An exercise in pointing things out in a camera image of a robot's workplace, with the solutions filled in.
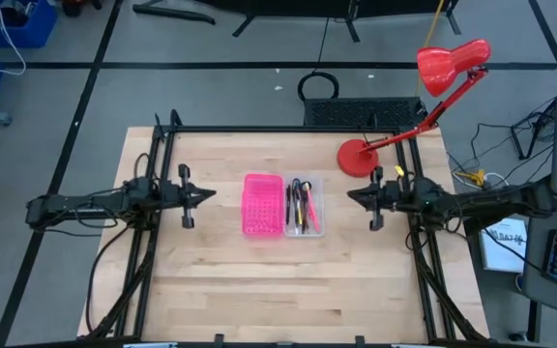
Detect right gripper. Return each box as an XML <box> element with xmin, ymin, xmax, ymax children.
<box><xmin>346</xmin><ymin>167</ymin><xmax>408</xmax><ymax>232</ymax></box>

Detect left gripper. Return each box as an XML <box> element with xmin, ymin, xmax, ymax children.
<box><xmin>161</xmin><ymin>163</ymin><xmax>218</xmax><ymax>230</ymax></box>

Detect pink pencil yellow eraser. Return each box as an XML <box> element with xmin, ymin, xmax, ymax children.
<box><xmin>304</xmin><ymin>182</ymin><xmax>322</xmax><ymax>234</ymax></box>

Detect pink plastic box lid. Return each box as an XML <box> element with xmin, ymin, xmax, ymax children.
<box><xmin>241</xmin><ymin>173</ymin><xmax>285</xmax><ymax>239</ymax></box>

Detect black scissors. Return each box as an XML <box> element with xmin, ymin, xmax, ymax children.
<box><xmin>290</xmin><ymin>178</ymin><xmax>313</xmax><ymax>214</ymax></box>

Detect clear plastic supply box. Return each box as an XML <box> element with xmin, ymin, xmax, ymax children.
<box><xmin>282</xmin><ymin>174</ymin><xmax>326</xmax><ymax>239</ymax></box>

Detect black perforated metal box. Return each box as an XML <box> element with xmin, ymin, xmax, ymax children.
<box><xmin>302</xmin><ymin>96</ymin><xmax>428</xmax><ymax>130</ymax></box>

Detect red desk lamp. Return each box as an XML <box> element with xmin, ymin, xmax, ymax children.
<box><xmin>336</xmin><ymin>38</ymin><xmax>493</xmax><ymax>179</ymax></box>

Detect yellow white power adapter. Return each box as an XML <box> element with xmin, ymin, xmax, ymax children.
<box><xmin>454</xmin><ymin>167</ymin><xmax>508</xmax><ymax>190</ymax></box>

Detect white printed paper sheet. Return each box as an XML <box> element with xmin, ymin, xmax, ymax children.
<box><xmin>479</xmin><ymin>216</ymin><xmax>530</xmax><ymax>276</ymax></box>

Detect black fabric partition panel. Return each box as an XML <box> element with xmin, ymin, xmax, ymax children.
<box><xmin>353</xmin><ymin>0</ymin><xmax>462</xmax><ymax>36</ymax></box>
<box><xmin>210</xmin><ymin>0</ymin><xmax>357</xmax><ymax>44</ymax></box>
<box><xmin>132</xmin><ymin>2</ymin><xmax>217</xmax><ymax>26</ymax></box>

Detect black office desk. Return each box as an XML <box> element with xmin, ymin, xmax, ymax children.
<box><xmin>519</xmin><ymin>200</ymin><xmax>557</xmax><ymax>323</ymax></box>

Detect large blue storage bin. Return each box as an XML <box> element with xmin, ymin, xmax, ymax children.
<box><xmin>0</xmin><ymin>0</ymin><xmax>60</xmax><ymax>49</ymax></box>

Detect black aluminium rig frame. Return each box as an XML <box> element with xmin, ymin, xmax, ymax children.
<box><xmin>84</xmin><ymin>108</ymin><xmax>490</xmax><ymax>348</ymax></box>

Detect black cable loop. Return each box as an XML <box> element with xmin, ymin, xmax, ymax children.
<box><xmin>296</xmin><ymin>71</ymin><xmax>341</xmax><ymax>103</ymax></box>

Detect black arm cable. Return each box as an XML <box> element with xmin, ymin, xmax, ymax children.
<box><xmin>84</xmin><ymin>224</ymin><xmax>132</xmax><ymax>334</ymax></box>

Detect yellow hanging cable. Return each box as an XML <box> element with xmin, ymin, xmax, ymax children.
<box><xmin>412</xmin><ymin>0</ymin><xmax>447</xmax><ymax>98</ymax></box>

